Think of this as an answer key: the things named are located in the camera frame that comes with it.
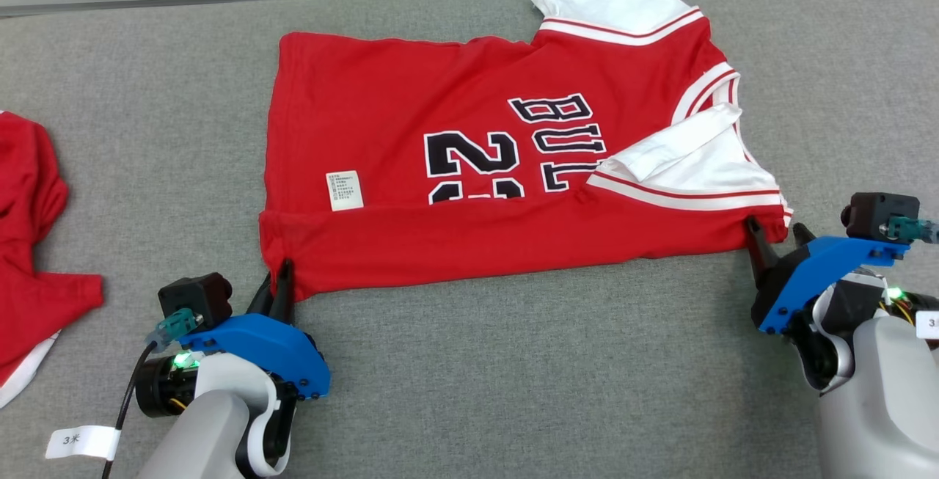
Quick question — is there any left camera cable teal plug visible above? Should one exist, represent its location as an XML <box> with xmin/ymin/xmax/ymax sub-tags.
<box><xmin>101</xmin><ymin>308</ymin><xmax>205</xmax><ymax>479</ymax></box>

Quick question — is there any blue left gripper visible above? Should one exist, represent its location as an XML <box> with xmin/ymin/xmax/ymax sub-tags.
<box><xmin>178</xmin><ymin>259</ymin><xmax>332</xmax><ymax>401</ymax></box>

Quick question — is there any red garment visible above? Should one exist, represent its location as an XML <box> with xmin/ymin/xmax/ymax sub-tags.
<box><xmin>0</xmin><ymin>111</ymin><xmax>105</xmax><ymax>410</ymax></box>

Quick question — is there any red white jersey number print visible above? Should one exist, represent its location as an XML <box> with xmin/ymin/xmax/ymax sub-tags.
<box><xmin>258</xmin><ymin>0</ymin><xmax>794</xmax><ymax>302</ymax></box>

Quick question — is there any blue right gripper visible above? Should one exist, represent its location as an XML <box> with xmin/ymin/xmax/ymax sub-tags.
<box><xmin>745</xmin><ymin>216</ymin><xmax>911</xmax><ymax>334</ymax></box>

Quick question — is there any white left cable label tag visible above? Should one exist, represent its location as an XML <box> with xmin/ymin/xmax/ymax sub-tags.
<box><xmin>45</xmin><ymin>426</ymin><xmax>122</xmax><ymax>461</ymax></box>

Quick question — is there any camera cable teal plug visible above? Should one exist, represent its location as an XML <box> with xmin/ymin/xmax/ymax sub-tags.
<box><xmin>886</xmin><ymin>216</ymin><xmax>939</xmax><ymax>246</ymax></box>
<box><xmin>101</xmin><ymin>308</ymin><xmax>205</xmax><ymax>479</ymax></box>

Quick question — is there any right camera cable teal plug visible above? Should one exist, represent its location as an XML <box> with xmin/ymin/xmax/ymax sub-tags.
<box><xmin>886</xmin><ymin>216</ymin><xmax>939</xmax><ymax>246</ymax></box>

